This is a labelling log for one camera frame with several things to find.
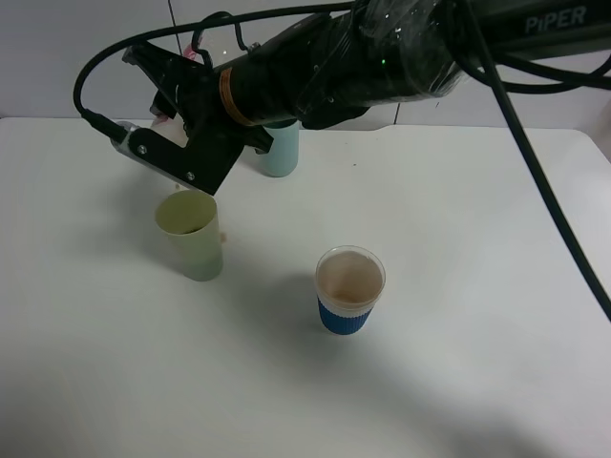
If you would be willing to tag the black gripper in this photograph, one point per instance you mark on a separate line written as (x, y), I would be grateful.
(196, 93)

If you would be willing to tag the plastic drink bottle brown liquid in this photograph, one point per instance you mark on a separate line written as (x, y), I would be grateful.
(170, 127)

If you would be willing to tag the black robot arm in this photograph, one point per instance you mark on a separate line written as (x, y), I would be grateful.
(328, 69)

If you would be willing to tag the teal plastic cup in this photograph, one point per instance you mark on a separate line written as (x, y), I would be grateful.
(282, 158)

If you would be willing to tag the light green plastic cup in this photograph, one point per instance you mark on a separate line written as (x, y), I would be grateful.
(189, 219)

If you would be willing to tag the clear cup with blue sleeve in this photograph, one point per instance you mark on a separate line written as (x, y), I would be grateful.
(349, 281)

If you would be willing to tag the white wrist camera on mount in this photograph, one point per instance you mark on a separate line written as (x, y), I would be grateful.
(203, 164)

